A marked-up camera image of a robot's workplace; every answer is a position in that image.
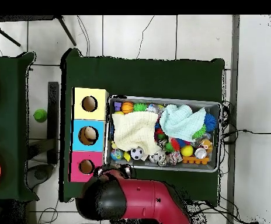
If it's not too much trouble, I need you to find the cream waffle cloth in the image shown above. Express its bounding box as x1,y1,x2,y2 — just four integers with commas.
112,111,162,156

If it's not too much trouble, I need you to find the shallow mesh bin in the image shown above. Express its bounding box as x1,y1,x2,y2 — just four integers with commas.
103,94,223,173

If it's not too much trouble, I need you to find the wooden box with three holes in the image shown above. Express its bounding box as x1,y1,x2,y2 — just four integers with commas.
68,87,110,183

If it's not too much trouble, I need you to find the green spiky ball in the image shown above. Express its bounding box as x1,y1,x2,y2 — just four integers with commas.
133,102,148,112

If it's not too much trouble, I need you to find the small orange basketball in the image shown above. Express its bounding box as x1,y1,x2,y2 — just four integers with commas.
121,101,134,114

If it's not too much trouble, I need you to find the small soccer ball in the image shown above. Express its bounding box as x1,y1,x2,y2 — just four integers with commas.
130,146,144,161

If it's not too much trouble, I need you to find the globe print ball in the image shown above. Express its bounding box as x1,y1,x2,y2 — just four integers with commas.
110,148,124,161

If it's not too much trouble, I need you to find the mint green waffle cloth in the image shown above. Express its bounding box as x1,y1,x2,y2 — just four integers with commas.
159,104,207,142

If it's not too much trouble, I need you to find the dark green table cloth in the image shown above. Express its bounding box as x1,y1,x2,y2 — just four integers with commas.
59,48,225,203

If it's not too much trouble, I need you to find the yellow ball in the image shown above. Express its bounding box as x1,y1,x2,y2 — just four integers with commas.
180,145,194,157

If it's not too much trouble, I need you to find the orange building brick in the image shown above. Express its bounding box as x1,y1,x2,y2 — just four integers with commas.
182,155,210,166

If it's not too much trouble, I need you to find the blue spiky ball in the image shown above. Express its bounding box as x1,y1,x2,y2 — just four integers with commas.
204,112,217,133

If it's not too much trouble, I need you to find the black upright panel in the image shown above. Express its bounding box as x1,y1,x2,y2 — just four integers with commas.
47,81,60,165

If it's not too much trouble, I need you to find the grey stand base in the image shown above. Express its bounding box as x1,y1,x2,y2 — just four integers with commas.
26,163,55,190

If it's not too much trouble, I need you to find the green cloth side table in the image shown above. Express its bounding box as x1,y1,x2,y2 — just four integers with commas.
0,51,40,203

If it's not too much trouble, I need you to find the black floor cable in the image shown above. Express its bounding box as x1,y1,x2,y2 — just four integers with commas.
221,128,271,135

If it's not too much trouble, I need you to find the black metal frame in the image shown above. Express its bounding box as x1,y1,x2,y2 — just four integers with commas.
0,15,77,47

